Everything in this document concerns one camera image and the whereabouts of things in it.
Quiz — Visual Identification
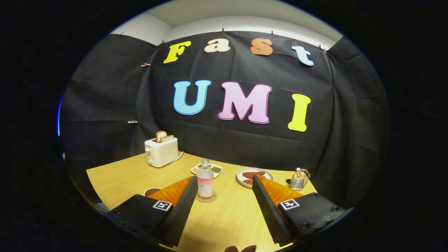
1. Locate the white toaster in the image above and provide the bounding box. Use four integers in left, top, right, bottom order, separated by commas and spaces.
145, 137, 179, 168

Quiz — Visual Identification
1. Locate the white rectangular dish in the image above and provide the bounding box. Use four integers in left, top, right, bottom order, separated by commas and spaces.
191, 163, 223, 179

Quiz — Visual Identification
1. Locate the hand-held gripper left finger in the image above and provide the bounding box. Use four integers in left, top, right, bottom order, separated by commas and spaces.
107, 176, 199, 247

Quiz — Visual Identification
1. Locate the white round plate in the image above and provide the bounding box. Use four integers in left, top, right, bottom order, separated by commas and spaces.
237, 167, 274, 188

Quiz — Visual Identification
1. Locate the wooden table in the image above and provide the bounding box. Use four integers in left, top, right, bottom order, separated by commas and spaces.
86, 151, 317, 252

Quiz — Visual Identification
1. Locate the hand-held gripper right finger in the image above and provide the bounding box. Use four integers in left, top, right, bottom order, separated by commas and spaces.
252, 175, 347, 246

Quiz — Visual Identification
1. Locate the clear plastic juice bottle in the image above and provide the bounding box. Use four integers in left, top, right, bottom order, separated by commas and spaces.
197, 159, 214, 199

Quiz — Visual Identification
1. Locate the round cork coaster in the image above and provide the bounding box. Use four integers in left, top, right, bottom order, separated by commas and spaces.
195, 191, 217, 203

